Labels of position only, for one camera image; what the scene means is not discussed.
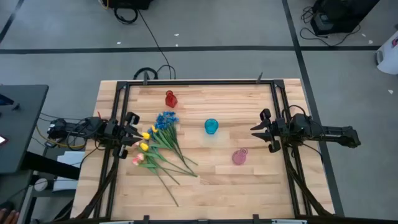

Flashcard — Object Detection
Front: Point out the yellow cable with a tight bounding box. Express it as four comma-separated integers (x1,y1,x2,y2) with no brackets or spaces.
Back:
35,124,86,149

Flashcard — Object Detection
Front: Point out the white board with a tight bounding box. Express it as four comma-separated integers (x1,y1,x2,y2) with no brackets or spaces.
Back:
52,151,85,192

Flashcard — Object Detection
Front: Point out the long black floor cable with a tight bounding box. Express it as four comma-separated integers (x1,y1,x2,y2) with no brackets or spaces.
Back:
137,10,172,79

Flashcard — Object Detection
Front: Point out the pink glass vase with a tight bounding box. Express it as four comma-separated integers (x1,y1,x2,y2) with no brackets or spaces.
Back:
231,147,249,166

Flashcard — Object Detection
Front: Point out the red glass vase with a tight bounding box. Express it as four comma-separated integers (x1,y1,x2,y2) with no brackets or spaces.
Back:
164,90,178,109

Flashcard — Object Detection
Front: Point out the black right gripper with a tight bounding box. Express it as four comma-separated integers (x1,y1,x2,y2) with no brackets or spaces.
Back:
249,108,290,154

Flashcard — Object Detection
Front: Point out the black looped rig cable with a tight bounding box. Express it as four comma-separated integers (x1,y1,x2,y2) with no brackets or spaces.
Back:
133,64,177,80

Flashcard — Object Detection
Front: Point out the person's hand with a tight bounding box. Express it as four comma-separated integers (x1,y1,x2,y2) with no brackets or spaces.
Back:
0,208,20,224

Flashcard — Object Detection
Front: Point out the white plastic bin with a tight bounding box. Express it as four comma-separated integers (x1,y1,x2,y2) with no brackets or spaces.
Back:
374,30,398,75

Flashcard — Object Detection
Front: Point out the black side desk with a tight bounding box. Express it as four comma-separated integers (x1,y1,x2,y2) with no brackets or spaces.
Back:
0,84,50,174

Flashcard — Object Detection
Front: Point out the coiled black floor cable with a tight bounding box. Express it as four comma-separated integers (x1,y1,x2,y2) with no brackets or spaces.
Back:
113,6,139,26

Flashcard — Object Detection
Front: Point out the black equipment case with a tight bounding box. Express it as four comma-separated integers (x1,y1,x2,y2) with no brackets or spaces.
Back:
310,0,381,36

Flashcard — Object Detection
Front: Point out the black aluminium rig frame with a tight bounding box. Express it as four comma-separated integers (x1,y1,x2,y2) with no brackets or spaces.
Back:
73,72,336,224

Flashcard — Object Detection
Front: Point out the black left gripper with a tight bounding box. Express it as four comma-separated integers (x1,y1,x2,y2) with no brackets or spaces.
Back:
104,111,144,160

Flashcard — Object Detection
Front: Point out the teal glass vase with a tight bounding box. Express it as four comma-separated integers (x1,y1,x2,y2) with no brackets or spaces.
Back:
204,118,220,135

